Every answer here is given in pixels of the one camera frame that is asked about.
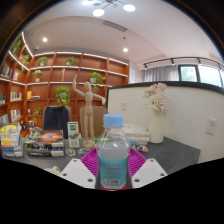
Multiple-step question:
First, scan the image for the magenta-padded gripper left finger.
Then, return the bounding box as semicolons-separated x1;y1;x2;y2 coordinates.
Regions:
59;148;100;190

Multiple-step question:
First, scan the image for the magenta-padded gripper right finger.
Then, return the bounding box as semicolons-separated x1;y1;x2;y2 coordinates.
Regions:
128;148;168;190

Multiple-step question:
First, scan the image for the clear blue-capped water bottle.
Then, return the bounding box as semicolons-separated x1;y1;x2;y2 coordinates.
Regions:
95;113;131;191

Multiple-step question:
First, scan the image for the small colourful sticker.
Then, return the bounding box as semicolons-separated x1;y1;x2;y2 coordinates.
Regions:
77;148;91;156
64;148;76;157
136;144;149;153

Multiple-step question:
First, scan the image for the tall green-white carton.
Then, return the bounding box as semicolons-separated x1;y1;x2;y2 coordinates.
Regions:
67;121;81;149

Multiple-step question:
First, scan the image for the dark book stack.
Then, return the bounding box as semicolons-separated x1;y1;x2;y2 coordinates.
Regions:
24;129;65;158

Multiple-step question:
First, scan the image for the white vase with flowers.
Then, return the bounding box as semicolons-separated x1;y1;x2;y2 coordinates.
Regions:
143;82;171;144

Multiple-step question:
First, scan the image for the tan chair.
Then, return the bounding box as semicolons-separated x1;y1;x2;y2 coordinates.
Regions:
79;105;109;138

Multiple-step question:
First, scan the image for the chair with dark jacket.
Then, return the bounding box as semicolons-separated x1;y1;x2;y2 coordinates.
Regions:
42;105;73;139

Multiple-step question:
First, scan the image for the wooden artist mannequin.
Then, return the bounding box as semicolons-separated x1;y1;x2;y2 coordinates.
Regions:
72;73;107;149

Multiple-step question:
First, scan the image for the colourful book stack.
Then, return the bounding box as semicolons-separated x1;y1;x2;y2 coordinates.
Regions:
0;123;25;158

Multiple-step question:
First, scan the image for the wooden shelf unit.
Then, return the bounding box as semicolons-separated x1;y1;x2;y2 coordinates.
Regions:
0;31;130;134

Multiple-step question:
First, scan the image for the window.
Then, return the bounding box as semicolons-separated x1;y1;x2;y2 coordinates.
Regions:
178;63;224;88

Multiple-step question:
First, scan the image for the ceiling lamp with round lights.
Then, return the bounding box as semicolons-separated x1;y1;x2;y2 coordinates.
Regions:
82;0;137;18

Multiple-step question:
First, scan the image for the white wall socket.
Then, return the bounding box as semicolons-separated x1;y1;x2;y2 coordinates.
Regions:
205;117;218;136

